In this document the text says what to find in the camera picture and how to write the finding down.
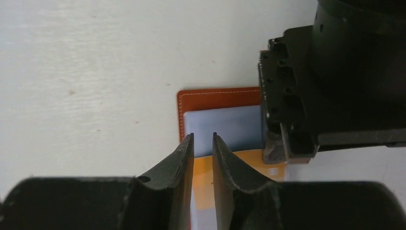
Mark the brown leather card holder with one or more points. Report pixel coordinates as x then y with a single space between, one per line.
232 113

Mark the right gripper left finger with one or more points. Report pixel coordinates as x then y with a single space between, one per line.
159 199

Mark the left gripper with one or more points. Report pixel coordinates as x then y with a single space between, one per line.
338 83

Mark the orange yellow card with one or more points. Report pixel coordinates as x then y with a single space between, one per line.
203 215

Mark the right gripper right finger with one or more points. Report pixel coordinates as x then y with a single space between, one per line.
245 199

